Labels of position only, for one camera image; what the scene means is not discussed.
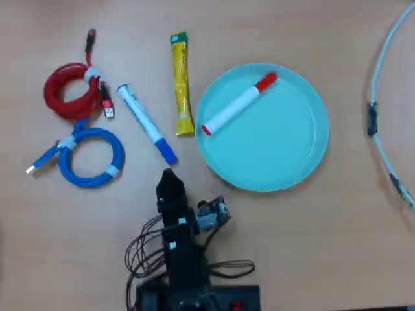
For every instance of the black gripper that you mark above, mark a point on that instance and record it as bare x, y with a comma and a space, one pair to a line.
175, 214

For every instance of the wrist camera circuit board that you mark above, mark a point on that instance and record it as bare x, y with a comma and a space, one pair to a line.
210, 214

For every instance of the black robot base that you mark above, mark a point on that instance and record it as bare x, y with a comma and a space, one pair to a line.
227, 296

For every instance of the yellow stick sachet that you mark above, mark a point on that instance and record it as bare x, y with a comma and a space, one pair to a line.
181, 84

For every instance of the blue and white marker pen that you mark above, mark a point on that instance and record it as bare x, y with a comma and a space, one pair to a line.
142, 116

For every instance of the red and white marker pen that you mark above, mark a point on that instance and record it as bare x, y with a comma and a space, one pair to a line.
233, 108

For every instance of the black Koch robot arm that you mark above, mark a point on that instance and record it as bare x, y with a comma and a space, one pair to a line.
183, 262

